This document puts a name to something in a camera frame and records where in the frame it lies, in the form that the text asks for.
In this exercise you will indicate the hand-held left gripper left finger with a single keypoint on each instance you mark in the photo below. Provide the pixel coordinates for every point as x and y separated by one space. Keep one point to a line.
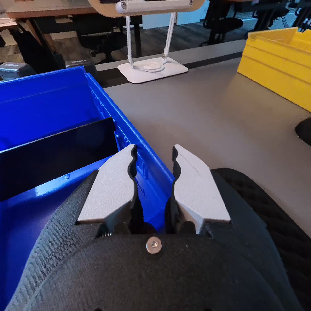
109 194

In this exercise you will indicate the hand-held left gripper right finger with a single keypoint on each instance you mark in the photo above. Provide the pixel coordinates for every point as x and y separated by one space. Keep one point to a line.
196 192

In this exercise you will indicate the blue plastic bin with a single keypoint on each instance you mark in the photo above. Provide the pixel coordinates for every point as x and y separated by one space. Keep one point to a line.
60 102

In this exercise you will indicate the yellow plastic bin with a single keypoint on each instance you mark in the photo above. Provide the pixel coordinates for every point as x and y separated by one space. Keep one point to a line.
274 73

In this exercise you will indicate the brown office desk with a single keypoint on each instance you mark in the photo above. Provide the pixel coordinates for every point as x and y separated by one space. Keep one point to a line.
48 12

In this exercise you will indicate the black quilted wrist rest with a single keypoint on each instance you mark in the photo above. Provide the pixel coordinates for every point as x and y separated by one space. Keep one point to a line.
305 132
279 218

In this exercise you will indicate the white stand with wooden board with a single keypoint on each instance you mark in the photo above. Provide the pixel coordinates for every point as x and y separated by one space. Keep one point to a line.
153 73

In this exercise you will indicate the black office chair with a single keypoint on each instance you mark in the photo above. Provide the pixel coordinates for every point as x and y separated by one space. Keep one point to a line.
223 24
104 38

